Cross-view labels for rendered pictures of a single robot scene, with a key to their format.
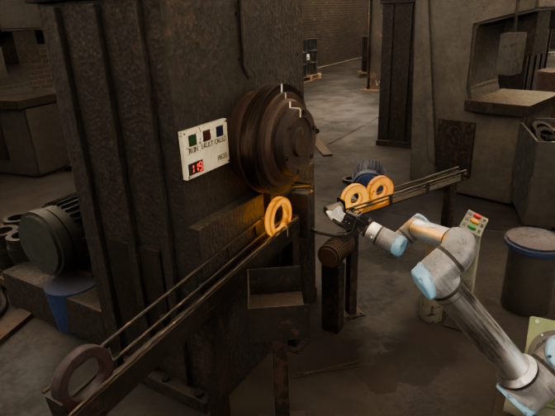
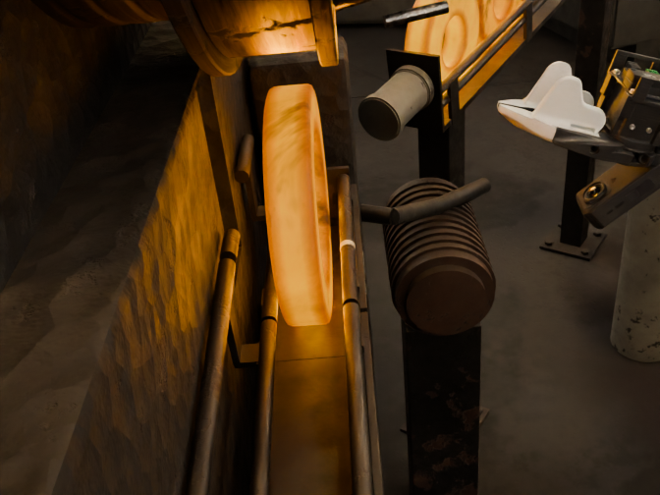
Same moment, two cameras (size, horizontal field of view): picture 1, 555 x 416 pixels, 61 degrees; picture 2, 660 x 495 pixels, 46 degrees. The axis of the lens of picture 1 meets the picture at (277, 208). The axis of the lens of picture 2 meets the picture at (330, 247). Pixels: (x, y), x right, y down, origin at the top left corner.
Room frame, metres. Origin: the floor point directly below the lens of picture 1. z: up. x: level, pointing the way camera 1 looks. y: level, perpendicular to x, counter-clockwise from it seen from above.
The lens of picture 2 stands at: (1.53, 0.24, 1.06)
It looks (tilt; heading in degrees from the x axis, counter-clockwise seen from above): 33 degrees down; 331
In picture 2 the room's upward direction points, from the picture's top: 6 degrees counter-clockwise
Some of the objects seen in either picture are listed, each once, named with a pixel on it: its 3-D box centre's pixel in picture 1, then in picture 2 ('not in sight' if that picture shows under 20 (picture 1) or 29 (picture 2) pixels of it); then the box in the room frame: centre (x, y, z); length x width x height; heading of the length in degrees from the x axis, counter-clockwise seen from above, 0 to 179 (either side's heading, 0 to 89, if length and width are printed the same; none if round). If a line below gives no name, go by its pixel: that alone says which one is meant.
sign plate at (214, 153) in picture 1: (206, 148); not in sight; (1.77, 0.26, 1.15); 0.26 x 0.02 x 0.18; 148
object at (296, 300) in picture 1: (279, 366); not in sight; (1.46, 0.02, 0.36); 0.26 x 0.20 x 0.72; 3
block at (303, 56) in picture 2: (301, 213); (305, 153); (2.20, -0.12, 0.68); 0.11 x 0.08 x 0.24; 58
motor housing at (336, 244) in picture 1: (336, 282); (437, 365); (2.21, -0.30, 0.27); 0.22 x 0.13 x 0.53; 148
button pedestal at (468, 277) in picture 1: (467, 272); not in sight; (2.18, -0.99, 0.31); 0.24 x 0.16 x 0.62; 148
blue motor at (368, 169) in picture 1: (368, 180); not in sight; (4.12, -0.85, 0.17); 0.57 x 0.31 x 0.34; 168
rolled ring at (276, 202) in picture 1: (278, 216); (302, 205); (2.00, 0.00, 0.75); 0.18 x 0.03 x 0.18; 147
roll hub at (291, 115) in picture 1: (296, 141); not in sight; (1.95, -0.09, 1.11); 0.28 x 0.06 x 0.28; 148
